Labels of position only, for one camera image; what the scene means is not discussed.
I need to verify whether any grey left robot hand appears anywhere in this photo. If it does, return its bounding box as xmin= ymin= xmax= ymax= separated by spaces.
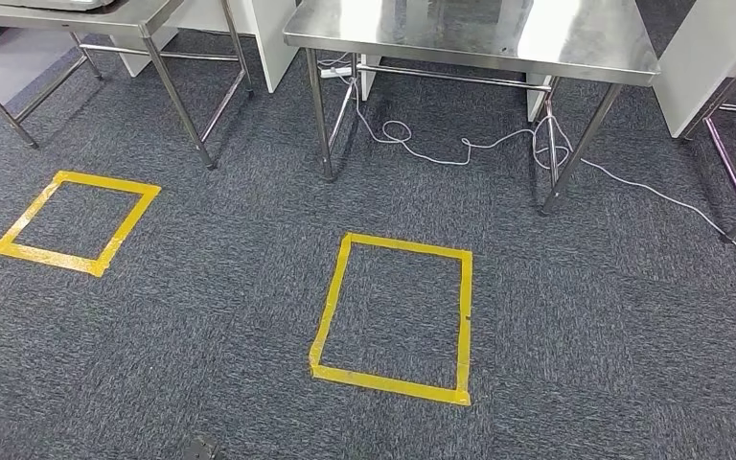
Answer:
xmin=180 ymin=434 xmax=220 ymax=460

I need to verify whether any stainless steel workbench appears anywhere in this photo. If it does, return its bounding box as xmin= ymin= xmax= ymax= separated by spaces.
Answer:
xmin=282 ymin=0 xmax=661 ymax=218

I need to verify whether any yellow floor tape square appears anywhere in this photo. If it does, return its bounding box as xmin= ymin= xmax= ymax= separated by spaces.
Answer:
xmin=309 ymin=232 xmax=474 ymax=407
xmin=0 ymin=170 xmax=162 ymax=279

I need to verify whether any stainless steel table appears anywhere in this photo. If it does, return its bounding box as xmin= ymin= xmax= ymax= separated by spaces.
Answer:
xmin=0 ymin=0 xmax=255 ymax=171

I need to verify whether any grey metal tray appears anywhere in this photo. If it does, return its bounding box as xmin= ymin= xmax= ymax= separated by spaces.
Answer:
xmin=0 ymin=0 xmax=119 ymax=12

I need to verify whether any white floor cable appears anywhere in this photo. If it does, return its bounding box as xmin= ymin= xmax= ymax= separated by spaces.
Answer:
xmin=316 ymin=54 xmax=538 ymax=168
xmin=531 ymin=114 xmax=736 ymax=313

